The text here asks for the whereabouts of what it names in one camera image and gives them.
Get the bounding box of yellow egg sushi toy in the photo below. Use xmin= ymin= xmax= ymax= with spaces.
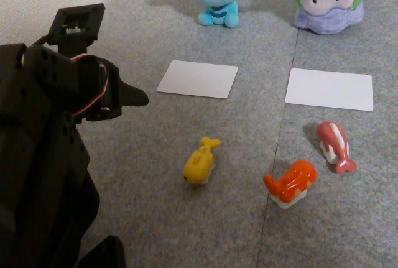
xmin=182 ymin=137 xmax=221 ymax=185

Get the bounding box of orange shrimp sushi toy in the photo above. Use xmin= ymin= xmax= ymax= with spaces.
xmin=262 ymin=159 xmax=318 ymax=210

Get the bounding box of red tuna sushi toy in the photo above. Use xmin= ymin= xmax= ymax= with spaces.
xmin=315 ymin=121 xmax=357 ymax=175

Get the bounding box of lilac Goomy plush toy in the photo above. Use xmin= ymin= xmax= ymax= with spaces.
xmin=287 ymin=0 xmax=373 ymax=35

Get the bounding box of white rectangular card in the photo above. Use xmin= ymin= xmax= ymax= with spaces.
xmin=156 ymin=60 xmax=239 ymax=99
xmin=284 ymin=68 xmax=374 ymax=112

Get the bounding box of red white gripper servo wire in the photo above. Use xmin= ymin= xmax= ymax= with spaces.
xmin=70 ymin=55 xmax=110 ymax=116

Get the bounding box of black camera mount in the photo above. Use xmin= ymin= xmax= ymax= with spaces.
xmin=32 ymin=2 xmax=106 ymax=56

